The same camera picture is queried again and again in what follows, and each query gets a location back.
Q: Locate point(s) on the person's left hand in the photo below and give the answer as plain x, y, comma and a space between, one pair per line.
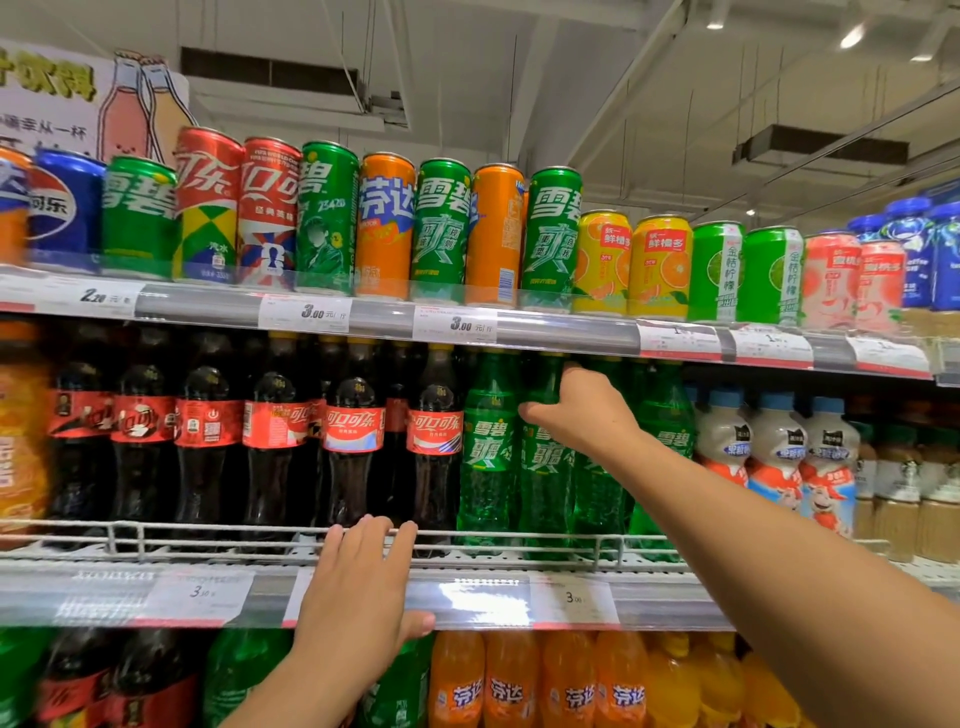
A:
349, 607

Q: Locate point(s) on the person's right hand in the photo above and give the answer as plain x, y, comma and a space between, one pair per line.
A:
592, 420

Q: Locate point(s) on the person's left little finger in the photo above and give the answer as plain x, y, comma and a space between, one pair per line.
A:
330, 556

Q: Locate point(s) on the person's left middle finger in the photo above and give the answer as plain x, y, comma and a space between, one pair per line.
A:
377, 551

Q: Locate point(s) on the person's right thumb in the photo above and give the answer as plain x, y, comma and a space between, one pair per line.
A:
573, 379

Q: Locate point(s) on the person's left thumb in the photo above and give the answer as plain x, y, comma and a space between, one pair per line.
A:
417, 623

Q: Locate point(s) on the person's left forearm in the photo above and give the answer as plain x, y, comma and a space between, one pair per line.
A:
307, 694

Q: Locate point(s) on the person's right forearm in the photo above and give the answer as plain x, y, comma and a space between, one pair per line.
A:
787, 570

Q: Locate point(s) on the white price tag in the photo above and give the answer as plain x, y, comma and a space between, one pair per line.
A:
296, 596
574, 600
196, 596

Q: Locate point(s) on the large green soda bottle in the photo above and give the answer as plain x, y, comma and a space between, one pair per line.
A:
19, 675
401, 690
240, 664

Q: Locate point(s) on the large orange soda bottle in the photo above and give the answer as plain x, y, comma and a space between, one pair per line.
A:
512, 682
457, 682
621, 682
568, 682

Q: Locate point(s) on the yellow orange drink can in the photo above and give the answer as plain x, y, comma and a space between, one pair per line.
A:
660, 266
602, 262

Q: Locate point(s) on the tall green soda can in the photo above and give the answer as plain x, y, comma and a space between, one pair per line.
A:
551, 236
441, 229

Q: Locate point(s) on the white milk drink bottle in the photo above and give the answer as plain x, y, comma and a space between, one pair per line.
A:
777, 457
721, 442
829, 472

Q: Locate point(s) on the tall orange soda can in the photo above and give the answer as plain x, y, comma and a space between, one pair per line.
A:
495, 236
385, 225

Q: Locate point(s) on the green lemon drink can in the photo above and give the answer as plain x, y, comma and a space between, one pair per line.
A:
716, 270
771, 274

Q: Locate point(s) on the row of dark cola bottles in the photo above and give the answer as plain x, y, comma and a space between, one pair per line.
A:
206, 420

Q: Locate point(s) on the large cola bottle red label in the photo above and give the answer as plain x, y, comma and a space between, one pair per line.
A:
154, 682
73, 686

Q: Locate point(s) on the row of white price tags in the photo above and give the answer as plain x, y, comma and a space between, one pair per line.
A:
304, 313

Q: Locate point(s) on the large yellow juice bottle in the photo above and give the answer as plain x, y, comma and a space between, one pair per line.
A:
720, 679
671, 686
769, 697

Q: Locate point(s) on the pink peach drink can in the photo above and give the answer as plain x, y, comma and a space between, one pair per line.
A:
881, 285
830, 281

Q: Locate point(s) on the green can with figure print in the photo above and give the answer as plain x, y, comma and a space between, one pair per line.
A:
327, 217

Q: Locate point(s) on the brown tea bottle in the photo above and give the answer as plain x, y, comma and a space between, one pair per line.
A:
898, 495
940, 502
865, 480

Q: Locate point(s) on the orange juice bottle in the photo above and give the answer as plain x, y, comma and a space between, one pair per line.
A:
21, 442

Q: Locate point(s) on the blue drink bottle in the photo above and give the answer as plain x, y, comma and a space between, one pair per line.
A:
866, 226
911, 247
947, 255

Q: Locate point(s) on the dark ceiling air vent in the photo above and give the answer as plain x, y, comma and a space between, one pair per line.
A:
821, 144
270, 71

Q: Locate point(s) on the red yellow green cola can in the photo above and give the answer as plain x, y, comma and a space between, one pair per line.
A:
206, 206

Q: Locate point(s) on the ceiling light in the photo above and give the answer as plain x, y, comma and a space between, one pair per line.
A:
716, 21
922, 54
852, 35

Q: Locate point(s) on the short green soda can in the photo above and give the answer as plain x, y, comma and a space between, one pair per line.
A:
139, 217

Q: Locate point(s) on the blue cola can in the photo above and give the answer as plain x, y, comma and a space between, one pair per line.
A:
66, 206

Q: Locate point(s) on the short orange soda can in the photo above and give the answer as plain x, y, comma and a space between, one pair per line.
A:
12, 206

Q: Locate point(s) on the drinks sign with bottle picture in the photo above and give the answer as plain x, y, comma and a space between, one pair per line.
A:
82, 101

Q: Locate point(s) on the grey shelf with price rail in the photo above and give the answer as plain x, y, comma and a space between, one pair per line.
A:
570, 334

